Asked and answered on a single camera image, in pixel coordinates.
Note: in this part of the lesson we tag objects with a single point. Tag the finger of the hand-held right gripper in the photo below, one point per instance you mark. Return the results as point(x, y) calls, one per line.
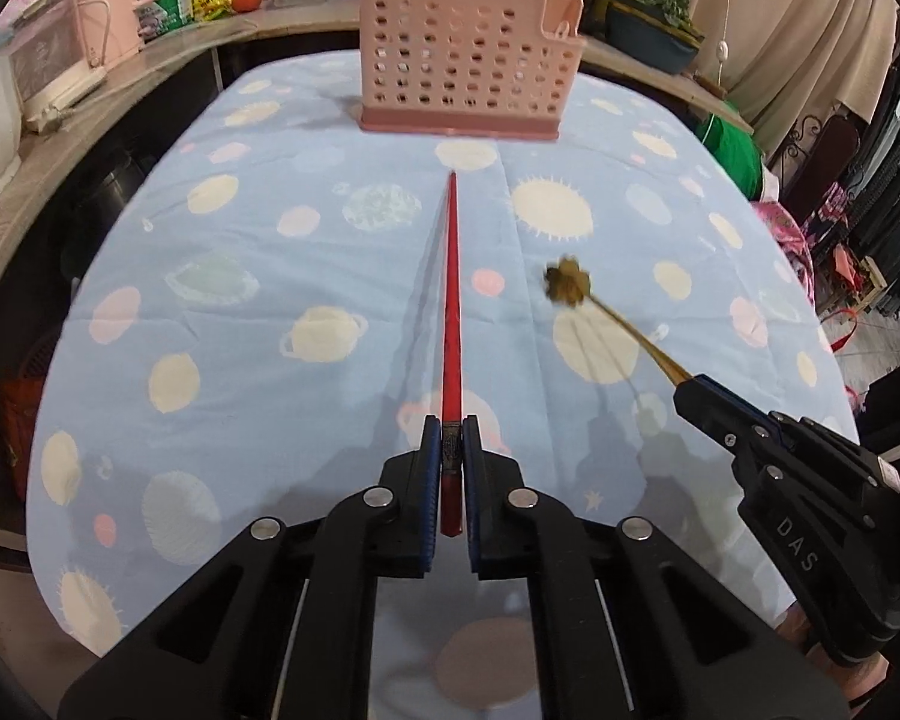
point(720, 424)
point(742, 405)

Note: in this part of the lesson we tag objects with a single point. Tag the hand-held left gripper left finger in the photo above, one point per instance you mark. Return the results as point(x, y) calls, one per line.
point(429, 517)

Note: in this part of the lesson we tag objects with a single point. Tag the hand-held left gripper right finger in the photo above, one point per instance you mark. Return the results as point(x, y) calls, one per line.
point(474, 517)

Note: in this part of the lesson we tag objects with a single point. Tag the red chopstick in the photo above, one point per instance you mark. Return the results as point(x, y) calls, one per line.
point(451, 330)

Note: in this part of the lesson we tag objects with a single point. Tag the gold flower spoon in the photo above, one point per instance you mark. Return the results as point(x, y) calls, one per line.
point(568, 281)

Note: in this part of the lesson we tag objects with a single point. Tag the pink perforated utensil basket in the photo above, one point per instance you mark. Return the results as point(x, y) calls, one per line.
point(457, 60)

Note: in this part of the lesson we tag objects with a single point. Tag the person's right hand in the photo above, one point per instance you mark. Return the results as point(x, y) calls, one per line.
point(862, 679)

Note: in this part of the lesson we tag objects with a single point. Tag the pink printed cloth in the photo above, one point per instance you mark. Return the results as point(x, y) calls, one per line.
point(802, 240)

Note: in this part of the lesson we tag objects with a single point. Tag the green plastic bag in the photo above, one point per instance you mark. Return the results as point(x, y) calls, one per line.
point(735, 154)

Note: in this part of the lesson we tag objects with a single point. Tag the dark wooden chair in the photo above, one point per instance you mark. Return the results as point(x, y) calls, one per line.
point(821, 165)

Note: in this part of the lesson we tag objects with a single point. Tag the hanging dark clothes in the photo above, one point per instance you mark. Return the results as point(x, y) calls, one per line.
point(892, 165)

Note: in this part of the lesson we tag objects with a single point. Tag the blue planet print tablecloth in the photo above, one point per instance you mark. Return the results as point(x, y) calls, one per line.
point(270, 277)

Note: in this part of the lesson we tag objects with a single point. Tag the wooden counter board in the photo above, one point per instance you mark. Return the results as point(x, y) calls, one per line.
point(645, 82)

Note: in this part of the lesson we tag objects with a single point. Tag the blue plastic basin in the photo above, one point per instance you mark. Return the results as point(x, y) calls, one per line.
point(649, 41)

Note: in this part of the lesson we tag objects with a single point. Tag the beige curtain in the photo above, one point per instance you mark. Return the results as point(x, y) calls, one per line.
point(795, 15)

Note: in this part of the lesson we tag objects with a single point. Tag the leafy green vegetables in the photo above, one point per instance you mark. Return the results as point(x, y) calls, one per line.
point(660, 0)

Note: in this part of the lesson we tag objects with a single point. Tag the red plastic basket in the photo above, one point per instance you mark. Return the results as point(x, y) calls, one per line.
point(22, 435)

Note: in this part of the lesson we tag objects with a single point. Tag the black pot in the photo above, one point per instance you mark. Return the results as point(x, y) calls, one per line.
point(116, 191)

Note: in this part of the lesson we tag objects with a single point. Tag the white toaster oven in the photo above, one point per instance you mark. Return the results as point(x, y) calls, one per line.
point(56, 52)

